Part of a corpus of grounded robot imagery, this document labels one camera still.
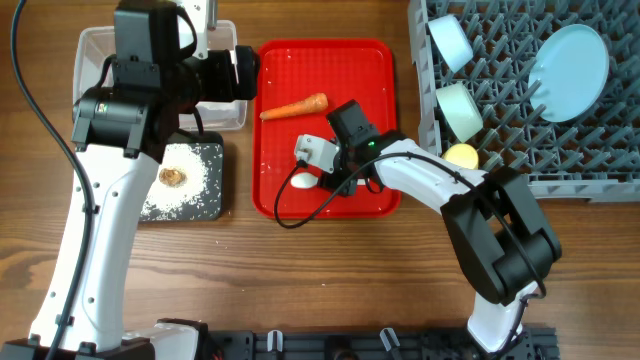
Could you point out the white rice pile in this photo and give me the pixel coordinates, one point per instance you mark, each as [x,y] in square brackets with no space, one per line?
[192,185]

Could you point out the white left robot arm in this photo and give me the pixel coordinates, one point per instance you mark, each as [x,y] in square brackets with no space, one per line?
[162,68]

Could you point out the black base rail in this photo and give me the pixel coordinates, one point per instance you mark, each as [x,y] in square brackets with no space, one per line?
[434,344]

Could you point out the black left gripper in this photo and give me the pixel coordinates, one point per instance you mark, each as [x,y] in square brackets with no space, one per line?
[220,86]

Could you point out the orange carrot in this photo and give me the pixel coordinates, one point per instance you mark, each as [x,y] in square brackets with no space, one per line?
[313,104]

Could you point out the black tray bin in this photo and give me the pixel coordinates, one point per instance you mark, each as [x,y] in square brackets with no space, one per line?
[210,205]

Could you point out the clear plastic bin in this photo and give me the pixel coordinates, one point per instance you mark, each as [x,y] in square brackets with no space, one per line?
[96,43]

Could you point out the yellow cup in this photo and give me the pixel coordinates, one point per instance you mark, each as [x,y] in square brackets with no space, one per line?
[463,155]

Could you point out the green bowl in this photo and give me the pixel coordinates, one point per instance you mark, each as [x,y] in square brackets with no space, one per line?
[460,111]

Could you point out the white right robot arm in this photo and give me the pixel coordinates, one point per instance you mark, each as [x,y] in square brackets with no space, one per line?
[503,242]

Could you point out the light blue plate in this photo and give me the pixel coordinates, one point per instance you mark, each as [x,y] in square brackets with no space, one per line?
[569,73]

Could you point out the light blue bowl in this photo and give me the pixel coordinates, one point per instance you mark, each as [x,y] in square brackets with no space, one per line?
[451,41]

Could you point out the white plastic spoon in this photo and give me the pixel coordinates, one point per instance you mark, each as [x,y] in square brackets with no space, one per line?
[304,180]

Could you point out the red serving tray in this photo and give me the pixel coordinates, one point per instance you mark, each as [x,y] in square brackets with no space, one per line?
[292,70]

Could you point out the grey dishwasher rack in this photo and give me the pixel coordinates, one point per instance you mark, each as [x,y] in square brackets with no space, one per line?
[593,157]

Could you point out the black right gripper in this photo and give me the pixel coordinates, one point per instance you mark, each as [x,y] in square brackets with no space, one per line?
[339,179]

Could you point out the brown food scrap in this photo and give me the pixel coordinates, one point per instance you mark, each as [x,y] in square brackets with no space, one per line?
[171,177]

